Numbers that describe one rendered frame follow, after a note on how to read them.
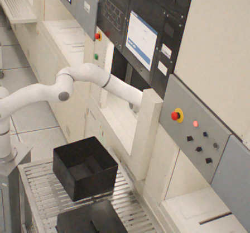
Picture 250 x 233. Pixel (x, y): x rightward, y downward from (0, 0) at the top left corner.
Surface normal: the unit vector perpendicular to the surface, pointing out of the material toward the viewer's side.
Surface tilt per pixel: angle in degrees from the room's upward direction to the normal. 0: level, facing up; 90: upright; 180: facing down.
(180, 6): 90
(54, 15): 90
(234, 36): 90
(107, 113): 0
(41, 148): 0
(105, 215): 0
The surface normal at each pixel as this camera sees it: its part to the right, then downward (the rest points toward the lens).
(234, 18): -0.90, 0.14
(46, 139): 0.14, -0.80
